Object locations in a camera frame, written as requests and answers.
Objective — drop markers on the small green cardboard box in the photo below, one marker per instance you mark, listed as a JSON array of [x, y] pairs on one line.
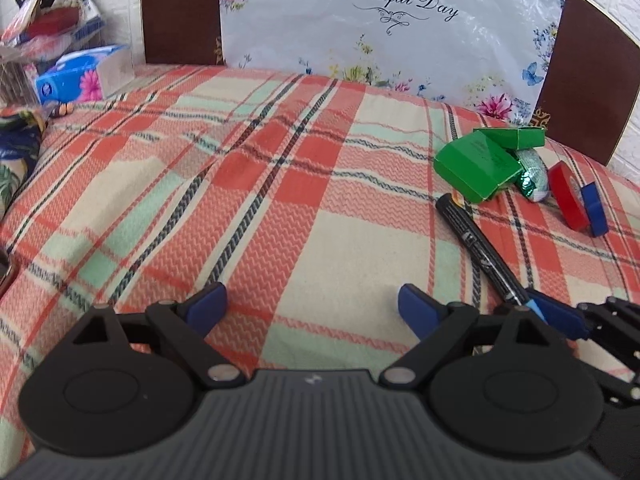
[[515, 136]]

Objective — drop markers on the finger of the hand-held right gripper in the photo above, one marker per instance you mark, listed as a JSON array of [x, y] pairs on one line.
[[560, 316], [622, 360]]

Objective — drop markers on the large green cardboard box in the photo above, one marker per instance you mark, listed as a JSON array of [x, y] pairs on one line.
[[475, 167]]

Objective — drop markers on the tropical print cloth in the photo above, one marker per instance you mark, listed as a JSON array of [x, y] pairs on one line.
[[17, 150]]

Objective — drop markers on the floral printed plastic bag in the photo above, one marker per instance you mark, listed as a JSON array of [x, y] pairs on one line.
[[380, 45]]

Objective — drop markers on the blue tape roll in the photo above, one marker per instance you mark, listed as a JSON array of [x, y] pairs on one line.
[[595, 210]]

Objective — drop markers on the plaid blanket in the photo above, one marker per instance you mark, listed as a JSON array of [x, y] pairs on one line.
[[225, 200]]

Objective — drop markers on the black marker pen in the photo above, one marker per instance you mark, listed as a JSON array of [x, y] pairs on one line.
[[475, 245]]

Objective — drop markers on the blue and white carton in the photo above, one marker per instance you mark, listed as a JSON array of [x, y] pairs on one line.
[[89, 17]]

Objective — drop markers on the small orange black object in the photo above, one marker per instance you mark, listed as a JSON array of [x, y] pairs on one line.
[[63, 109]]

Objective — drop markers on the red tape roll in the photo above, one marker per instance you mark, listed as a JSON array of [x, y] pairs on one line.
[[565, 195]]

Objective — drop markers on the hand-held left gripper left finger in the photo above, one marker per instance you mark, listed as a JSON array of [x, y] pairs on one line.
[[207, 305]]

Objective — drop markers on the green foil wrapped candy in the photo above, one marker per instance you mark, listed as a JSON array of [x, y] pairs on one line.
[[532, 177]]

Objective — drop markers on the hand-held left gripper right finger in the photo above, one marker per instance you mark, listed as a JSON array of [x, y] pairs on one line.
[[417, 310]]

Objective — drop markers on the brown wooden headboard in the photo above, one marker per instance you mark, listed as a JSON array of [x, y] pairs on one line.
[[180, 10]]

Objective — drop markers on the blue floral tissue box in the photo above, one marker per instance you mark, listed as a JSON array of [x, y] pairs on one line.
[[80, 77]]

